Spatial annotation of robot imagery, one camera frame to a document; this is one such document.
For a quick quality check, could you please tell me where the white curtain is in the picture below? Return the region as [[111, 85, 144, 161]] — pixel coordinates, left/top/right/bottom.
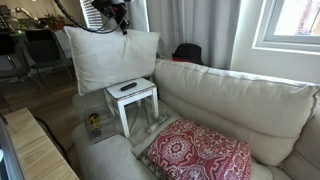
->
[[127, 0, 242, 71]]

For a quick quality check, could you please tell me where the black hat red band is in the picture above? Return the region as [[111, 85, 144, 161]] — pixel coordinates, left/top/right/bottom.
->
[[171, 42, 205, 66]]

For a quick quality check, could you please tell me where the beige fabric sofa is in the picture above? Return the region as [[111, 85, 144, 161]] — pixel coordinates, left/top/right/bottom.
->
[[71, 58, 320, 180]]

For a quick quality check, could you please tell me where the clear plastic box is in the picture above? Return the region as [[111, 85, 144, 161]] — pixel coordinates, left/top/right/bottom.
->
[[79, 102, 120, 145]]

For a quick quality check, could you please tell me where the white window frame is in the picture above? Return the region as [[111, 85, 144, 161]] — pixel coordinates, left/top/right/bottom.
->
[[251, 0, 320, 54]]

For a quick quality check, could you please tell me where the yellow black hand tool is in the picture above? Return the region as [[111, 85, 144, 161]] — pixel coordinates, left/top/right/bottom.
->
[[87, 112, 103, 140]]

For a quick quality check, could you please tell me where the red patterned throw blanket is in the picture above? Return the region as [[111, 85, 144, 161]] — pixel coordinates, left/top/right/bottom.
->
[[145, 117, 253, 180]]

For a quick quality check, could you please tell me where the black chair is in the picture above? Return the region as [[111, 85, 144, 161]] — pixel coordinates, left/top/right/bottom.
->
[[0, 31, 32, 83], [24, 28, 74, 86]]

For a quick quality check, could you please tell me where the clear plastic water bottle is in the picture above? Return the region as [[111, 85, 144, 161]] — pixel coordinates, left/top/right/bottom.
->
[[145, 113, 172, 135]]

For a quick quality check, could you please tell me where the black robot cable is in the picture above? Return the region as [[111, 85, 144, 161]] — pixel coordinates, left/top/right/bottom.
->
[[53, 0, 125, 35]]

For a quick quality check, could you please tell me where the white louvred shutter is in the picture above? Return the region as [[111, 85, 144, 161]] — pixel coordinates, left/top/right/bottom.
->
[[79, 0, 105, 32]]

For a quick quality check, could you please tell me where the small white stool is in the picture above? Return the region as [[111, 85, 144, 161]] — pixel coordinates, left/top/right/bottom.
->
[[103, 77, 160, 139]]

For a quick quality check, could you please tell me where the potted plant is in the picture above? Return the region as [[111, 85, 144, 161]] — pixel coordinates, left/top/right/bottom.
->
[[42, 12, 68, 32]]

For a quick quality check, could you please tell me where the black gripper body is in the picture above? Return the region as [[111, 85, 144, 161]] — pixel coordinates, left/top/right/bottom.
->
[[91, 0, 130, 20]]

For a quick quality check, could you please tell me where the large beige pillow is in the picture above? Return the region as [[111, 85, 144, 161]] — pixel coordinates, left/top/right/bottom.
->
[[63, 25, 161, 96]]

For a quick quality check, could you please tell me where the black remote control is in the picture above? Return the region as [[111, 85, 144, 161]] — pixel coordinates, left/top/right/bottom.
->
[[119, 81, 139, 92]]

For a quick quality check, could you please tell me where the light wooden table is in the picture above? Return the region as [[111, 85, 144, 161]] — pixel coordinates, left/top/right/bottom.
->
[[2, 106, 81, 180]]

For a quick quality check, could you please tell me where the black floor cable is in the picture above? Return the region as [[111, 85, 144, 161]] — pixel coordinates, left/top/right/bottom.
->
[[33, 115, 72, 166]]

